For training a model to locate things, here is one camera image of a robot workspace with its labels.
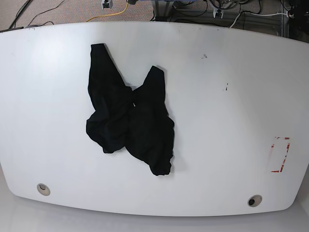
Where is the black floor cable left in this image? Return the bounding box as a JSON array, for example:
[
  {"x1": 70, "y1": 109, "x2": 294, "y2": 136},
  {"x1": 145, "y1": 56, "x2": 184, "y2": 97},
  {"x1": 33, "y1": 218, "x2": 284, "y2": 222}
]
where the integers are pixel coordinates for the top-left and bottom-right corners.
[{"x1": 9, "y1": 0, "x2": 66, "y2": 29}]

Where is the table grommet hole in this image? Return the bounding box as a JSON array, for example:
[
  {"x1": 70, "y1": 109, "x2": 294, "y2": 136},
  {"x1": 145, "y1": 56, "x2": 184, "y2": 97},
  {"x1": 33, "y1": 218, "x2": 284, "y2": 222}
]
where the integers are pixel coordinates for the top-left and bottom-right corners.
[
  {"x1": 37, "y1": 184, "x2": 51, "y2": 196},
  {"x1": 248, "y1": 195, "x2": 262, "y2": 207}
]

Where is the red tape rectangle marker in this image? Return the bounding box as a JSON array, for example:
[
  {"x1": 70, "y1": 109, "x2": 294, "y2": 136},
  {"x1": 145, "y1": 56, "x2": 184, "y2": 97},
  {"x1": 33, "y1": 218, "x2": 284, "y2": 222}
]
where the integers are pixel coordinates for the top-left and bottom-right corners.
[{"x1": 268, "y1": 137, "x2": 291, "y2": 174}]

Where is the yellow cable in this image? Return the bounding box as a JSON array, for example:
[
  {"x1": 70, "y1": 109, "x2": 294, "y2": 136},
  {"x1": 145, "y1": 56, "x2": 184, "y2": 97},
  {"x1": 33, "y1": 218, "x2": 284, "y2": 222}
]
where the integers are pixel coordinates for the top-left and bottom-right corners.
[{"x1": 86, "y1": 0, "x2": 128, "y2": 23}]

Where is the black t-shirt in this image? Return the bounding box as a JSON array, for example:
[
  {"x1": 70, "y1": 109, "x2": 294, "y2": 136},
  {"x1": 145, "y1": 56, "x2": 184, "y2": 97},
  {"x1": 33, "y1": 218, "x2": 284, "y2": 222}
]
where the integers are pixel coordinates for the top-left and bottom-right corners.
[{"x1": 86, "y1": 43, "x2": 175, "y2": 176}]

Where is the white cable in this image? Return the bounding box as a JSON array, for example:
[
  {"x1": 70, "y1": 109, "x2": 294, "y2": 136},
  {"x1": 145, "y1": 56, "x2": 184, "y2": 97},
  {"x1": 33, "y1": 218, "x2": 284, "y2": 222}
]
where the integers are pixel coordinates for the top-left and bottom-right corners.
[{"x1": 229, "y1": 12, "x2": 288, "y2": 29}]

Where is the left table grommet hole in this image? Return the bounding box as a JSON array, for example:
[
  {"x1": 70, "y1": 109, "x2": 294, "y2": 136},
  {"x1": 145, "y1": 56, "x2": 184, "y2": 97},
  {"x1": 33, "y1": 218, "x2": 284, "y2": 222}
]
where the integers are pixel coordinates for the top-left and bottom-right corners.
[{"x1": 37, "y1": 184, "x2": 51, "y2": 196}]

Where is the right table grommet hole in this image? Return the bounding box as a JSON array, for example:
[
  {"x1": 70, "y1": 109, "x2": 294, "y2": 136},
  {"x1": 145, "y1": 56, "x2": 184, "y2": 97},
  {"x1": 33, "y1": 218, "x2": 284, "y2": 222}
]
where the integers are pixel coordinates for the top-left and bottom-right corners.
[{"x1": 248, "y1": 195, "x2": 262, "y2": 207}]

